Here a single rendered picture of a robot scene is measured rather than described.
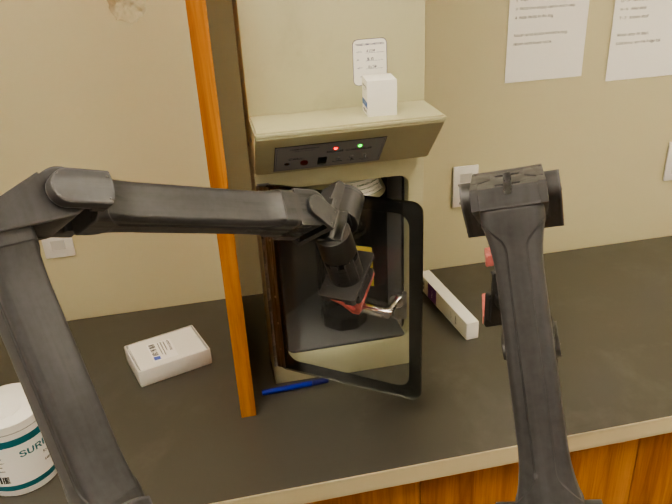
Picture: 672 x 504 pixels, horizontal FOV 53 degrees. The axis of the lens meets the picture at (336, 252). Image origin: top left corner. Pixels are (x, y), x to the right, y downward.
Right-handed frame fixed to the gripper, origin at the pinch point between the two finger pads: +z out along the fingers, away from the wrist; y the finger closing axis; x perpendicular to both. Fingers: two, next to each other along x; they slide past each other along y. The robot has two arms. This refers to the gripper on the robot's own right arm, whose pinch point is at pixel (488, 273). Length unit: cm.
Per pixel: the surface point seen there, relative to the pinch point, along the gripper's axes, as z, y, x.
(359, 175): 11.9, 18.0, 21.4
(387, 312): -9.1, 0.5, 22.2
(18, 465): -8, -19, 87
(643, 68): 55, 23, -65
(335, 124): 1.4, 30.9, 27.6
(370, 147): 4.8, 25.3, 20.9
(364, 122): 0.8, 30.9, 22.8
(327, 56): 11.8, 40.0, 26.3
